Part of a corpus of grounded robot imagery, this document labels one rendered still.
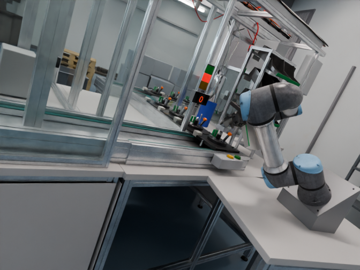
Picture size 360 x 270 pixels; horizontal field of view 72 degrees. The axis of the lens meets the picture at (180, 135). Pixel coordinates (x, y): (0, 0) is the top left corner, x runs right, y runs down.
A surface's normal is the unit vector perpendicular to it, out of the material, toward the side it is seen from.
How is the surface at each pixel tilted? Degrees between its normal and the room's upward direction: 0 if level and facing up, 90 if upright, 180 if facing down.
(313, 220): 90
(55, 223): 90
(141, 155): 90
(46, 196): 90
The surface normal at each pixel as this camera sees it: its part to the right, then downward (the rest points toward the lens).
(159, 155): 0.55, 0.41
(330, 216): 0.28, 0.36
